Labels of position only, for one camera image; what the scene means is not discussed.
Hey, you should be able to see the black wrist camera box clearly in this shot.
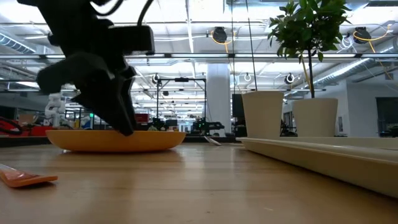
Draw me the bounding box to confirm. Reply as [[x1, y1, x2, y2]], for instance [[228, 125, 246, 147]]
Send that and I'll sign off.
[[108, 25, 155, 55]]

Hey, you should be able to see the white plant pot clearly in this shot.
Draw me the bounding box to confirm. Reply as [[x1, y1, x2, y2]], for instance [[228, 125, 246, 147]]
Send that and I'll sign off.
[[292, 98, 339, 138]]

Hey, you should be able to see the white cup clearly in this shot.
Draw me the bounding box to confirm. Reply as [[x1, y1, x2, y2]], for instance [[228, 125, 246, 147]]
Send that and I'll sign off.
[[241, 90, 285, 140]]

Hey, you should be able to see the cream plastic tray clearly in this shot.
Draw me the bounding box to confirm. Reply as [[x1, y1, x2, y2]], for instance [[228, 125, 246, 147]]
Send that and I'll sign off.
[[236, 136, 398, 199]]

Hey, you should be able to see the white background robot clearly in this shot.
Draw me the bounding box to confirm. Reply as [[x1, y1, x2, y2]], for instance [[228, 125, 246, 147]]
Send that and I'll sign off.
[[44, 92, 67, 128]]

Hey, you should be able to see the orange plate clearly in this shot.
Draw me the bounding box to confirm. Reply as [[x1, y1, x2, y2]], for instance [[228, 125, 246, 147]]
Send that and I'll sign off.
[[45, 129, 187, 153]]

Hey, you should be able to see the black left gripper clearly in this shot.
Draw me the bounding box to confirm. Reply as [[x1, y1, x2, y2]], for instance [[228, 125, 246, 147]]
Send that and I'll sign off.
[[17, 0, 137, 137]]

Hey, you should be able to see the black metal frame rig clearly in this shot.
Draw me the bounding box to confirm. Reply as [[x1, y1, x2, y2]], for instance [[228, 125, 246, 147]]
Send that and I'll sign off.
[[154, 77, 208, 126]]

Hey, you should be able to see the silver ventilation duct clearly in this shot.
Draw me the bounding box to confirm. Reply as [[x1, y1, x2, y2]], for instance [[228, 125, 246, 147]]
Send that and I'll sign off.
[[313, 46, 398, 88]]

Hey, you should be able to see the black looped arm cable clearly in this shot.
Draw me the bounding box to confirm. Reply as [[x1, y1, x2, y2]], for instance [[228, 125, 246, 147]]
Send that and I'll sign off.
[[90, 0, 125, 17]]

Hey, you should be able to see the silver metal spoon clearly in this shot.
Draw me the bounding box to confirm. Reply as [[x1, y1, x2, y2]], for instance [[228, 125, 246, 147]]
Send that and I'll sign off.
[[203, 136, 223, 146]]

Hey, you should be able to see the thin black hanging cable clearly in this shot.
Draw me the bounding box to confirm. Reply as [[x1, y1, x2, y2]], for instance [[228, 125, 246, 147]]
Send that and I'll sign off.
[[245, 0, 259, 92]]

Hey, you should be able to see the green leafy plant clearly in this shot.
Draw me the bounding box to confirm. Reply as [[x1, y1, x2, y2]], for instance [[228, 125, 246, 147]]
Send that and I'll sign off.
[[267, 0, 354, 100]]

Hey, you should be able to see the black monitor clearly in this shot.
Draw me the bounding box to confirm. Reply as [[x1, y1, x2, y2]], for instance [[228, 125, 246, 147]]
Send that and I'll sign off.
[[231, 93, 246, 118]]

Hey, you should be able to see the black camera cable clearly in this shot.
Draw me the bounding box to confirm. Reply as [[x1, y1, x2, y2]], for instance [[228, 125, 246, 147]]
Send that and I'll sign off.
[[137, 0, 155, 27]]

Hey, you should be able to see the red bin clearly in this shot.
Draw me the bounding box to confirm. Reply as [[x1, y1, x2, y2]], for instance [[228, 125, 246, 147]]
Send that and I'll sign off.
[[17, 124, 56, 137]]

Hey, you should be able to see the orange plastic fork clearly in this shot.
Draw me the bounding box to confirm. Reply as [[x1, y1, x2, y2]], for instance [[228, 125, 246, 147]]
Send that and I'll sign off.
[[0, 164, 59, 189]]

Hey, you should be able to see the dark machine with green light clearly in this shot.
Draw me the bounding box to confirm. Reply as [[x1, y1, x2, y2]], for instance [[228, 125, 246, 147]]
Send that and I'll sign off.
[[190, 117, 226, 136]]

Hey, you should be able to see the white building column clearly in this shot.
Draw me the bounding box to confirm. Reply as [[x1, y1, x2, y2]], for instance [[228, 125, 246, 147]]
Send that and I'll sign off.
[[206, 63, 233, 136]]

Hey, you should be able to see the black ceiling cable reel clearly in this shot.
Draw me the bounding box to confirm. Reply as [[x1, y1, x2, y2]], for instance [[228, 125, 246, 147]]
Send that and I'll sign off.
[[211, 26, 229, 44], [353, 26, 373, 45]]

